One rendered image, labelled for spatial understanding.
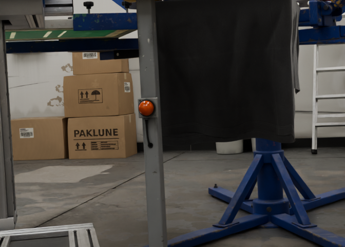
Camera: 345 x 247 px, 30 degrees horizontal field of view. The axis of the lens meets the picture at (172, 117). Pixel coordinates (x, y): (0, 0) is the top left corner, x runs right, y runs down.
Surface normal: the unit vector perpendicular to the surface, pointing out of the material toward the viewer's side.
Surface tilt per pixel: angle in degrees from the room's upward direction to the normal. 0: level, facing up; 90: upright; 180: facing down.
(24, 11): 90
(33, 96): 90
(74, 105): 90
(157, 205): 90
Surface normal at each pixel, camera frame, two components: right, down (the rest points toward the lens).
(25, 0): 0.18, 0.04
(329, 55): -0.25, 0.07
